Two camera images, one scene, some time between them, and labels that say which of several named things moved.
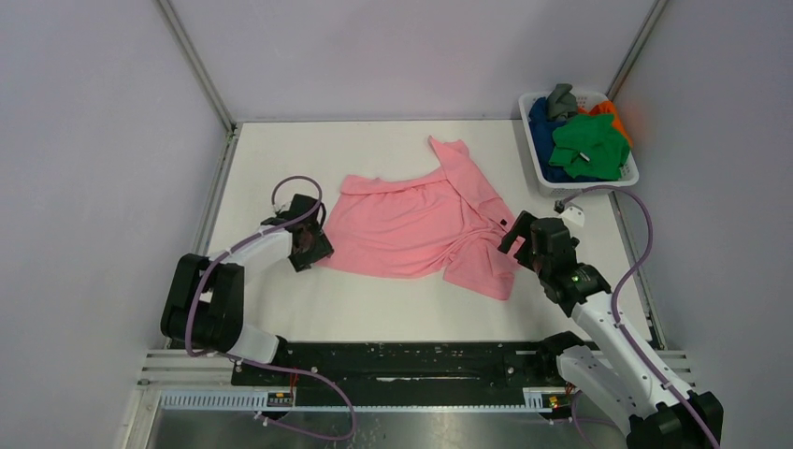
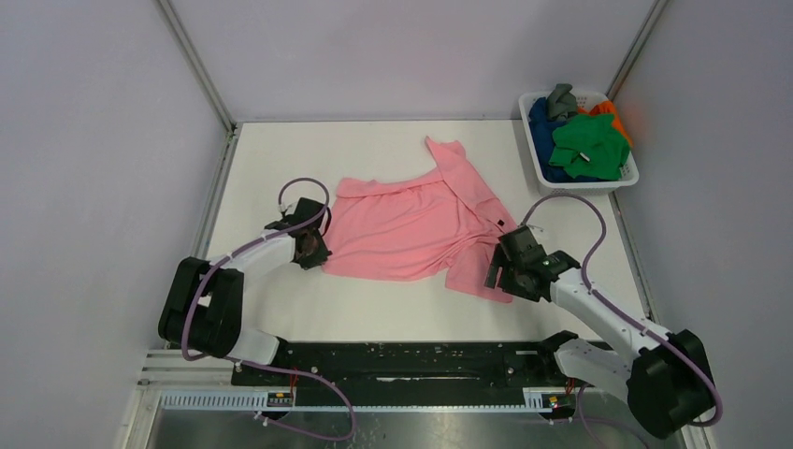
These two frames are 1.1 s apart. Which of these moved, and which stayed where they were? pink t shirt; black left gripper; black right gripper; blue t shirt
Moved: black right gripper
Stayed: blue t shirt; black left gripper; pink t shirt
